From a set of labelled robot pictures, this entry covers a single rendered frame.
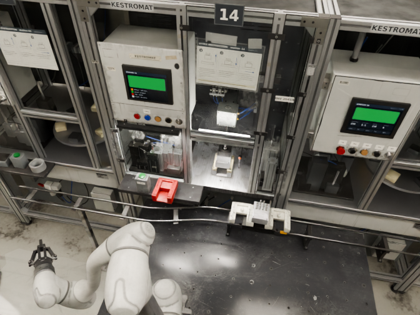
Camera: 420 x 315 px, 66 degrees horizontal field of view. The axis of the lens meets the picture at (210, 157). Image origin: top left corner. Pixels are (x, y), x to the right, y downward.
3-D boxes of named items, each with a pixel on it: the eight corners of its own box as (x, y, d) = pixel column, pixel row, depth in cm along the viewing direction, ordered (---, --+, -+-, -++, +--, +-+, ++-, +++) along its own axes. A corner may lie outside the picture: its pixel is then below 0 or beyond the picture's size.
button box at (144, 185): (137, 191, 206) (134, 179, 198) (140, 182, 212) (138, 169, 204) (148, 193, 206) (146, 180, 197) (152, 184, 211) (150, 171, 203)
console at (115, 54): (112, 122, 183) (94, 44, 152) (130, 95, 204) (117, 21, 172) (184, 132, 178) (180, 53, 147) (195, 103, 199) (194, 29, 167)
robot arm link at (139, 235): (105, 227, 124) (99, 260, 114) (138, 207, 117) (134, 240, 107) (132, 240, 131) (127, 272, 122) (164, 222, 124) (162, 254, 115)
